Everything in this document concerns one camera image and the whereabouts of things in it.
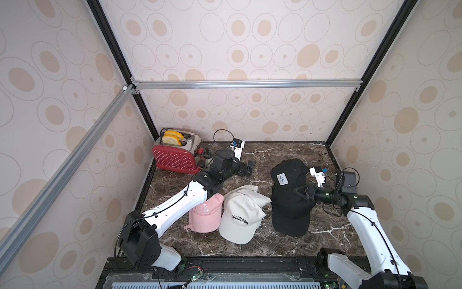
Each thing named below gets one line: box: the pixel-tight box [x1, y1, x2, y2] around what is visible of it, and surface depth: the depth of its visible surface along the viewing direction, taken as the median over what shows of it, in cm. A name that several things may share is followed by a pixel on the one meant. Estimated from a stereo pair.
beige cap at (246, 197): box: [223, 184, 272, 211], surface depth 85 cm
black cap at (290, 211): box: [270, 184, 317, 237], surface depth 87 cm
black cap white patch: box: [270, 158, 311, 204], surface depth 77 cm
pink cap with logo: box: [184, 193, 225, 234], surface depth 83 cm
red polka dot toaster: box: [152, 128, 204, 175], surface depth 99 cm
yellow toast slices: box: [161, 130, 185, 147], surface depth 97 cm
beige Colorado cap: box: [218, 184, 272, 245], surface depth 84 cm
